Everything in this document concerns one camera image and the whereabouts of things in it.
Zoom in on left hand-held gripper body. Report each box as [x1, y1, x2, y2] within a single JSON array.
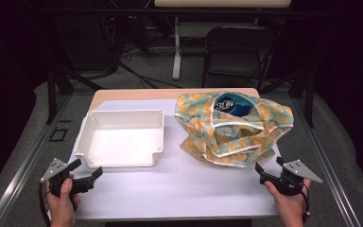
[[40, 157, 77, 199]]

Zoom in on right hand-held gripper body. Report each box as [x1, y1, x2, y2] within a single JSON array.
[[275, 159, 324, 197]]

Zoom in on lemon print cloth bag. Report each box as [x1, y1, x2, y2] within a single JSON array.
[[174, 91, 295, 168]]

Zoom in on white plastic storage box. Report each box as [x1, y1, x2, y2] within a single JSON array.
[[73, 108, 165, 168]]

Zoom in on blue snack pouch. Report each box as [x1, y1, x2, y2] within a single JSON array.
[[213, 93, 255, 118]]

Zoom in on person's left hand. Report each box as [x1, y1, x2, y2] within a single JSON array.
[[45, 177, 81, 227]]

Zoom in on person's right hand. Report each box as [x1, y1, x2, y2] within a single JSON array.
[[264, 178, 312, 227]]

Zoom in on black metal stand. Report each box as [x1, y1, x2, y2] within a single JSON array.
[[45, 62, 106, 126], [258, 67, 316, 129]]

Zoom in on black folding chair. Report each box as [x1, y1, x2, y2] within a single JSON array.
[[201, 25, 280, 93]]

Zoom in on white desk leg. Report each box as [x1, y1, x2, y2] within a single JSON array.
[[171, 15, 183, 81]]

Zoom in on aluminium floor rail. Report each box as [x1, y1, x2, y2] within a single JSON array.
[[291, 97, 362, 227], [0, 94, 72, 227]]

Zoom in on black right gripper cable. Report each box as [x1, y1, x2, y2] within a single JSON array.
[[300, 184, 312, 225]]

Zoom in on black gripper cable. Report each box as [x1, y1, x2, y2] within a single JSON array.
[[38, 182, 52, 227], [300, 184, 312, 225]]

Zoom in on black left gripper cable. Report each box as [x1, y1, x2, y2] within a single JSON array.
[[38, 182, 52, 227]]

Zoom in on black floor cables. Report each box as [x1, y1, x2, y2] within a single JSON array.
[[116, 46, 183, 90]]

